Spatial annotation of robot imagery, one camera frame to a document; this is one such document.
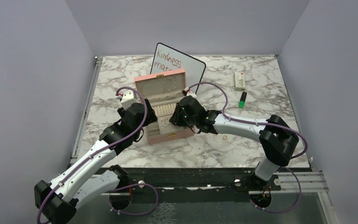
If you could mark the green marker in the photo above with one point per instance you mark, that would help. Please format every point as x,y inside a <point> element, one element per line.
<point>242,100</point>

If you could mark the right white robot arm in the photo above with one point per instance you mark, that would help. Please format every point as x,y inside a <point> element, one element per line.
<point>276,138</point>

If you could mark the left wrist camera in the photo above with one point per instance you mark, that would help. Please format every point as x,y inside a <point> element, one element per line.
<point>127,99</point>

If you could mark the small whiteboard with writing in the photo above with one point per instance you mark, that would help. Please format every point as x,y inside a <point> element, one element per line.
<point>185,69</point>

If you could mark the pink jewelry box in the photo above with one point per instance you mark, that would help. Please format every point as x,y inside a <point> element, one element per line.
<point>164,105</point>

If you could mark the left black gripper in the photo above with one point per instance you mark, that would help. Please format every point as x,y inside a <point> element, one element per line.
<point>150,117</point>

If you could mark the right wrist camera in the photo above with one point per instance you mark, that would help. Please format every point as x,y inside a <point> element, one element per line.
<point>188,92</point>

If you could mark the small white card box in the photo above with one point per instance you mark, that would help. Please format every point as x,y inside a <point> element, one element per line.
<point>239,81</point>

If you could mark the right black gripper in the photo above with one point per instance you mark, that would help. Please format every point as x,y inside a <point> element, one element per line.
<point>175,119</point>

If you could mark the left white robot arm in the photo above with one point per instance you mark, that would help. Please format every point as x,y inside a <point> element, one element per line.
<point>59,199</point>

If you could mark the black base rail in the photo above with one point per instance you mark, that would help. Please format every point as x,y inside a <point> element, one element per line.
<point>192,185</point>

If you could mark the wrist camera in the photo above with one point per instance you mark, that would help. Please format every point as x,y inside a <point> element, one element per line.
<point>188,92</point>
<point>127,99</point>

